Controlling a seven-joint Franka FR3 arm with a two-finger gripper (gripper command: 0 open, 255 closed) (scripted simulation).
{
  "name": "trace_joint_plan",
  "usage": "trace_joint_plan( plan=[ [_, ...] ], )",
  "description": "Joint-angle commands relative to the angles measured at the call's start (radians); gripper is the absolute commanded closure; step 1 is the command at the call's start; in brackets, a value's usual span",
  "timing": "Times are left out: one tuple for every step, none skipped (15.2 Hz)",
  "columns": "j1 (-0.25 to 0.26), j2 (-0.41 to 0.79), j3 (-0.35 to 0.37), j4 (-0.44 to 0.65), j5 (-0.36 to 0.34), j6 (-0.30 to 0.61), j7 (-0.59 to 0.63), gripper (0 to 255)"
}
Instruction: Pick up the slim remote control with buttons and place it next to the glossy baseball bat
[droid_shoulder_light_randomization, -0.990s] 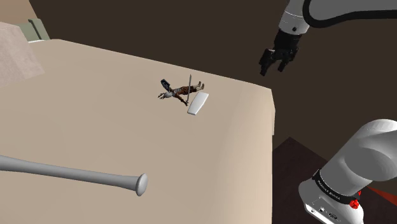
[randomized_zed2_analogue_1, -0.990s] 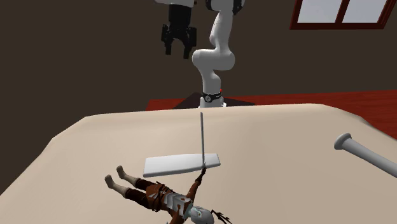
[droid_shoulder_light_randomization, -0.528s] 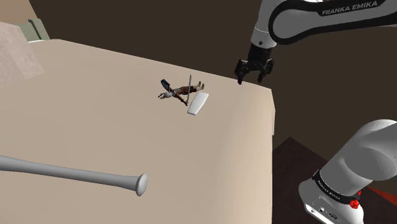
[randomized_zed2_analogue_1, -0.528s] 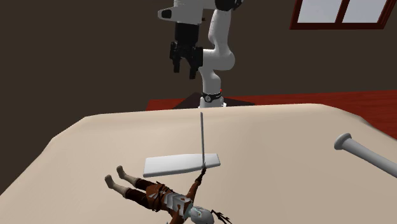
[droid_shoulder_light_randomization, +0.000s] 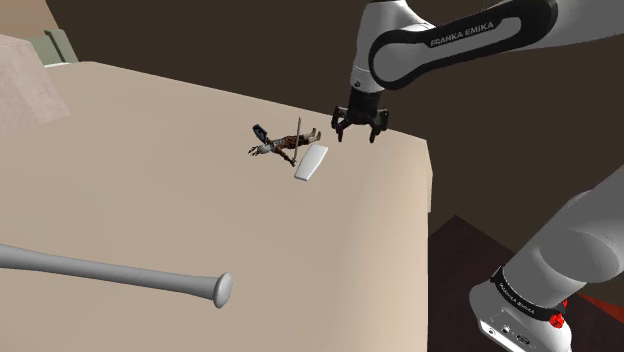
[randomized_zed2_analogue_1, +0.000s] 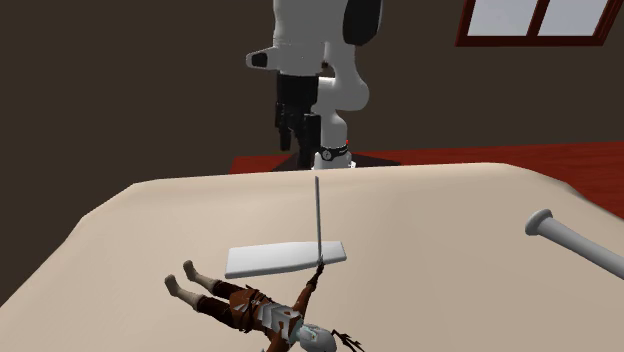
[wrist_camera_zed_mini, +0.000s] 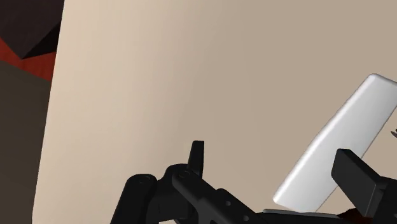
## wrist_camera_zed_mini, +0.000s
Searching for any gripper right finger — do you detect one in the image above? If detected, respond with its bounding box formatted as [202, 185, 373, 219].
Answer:
[330, 148, 397, 224]

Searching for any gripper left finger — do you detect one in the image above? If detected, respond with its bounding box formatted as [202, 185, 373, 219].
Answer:
[109, 140, 259, 224]

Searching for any white flat rectangular slab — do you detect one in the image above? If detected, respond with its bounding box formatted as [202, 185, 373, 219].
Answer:
[272, 73, 397, 214]

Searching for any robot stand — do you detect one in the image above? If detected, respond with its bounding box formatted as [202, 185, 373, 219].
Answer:
[0, 0, 66, 60]

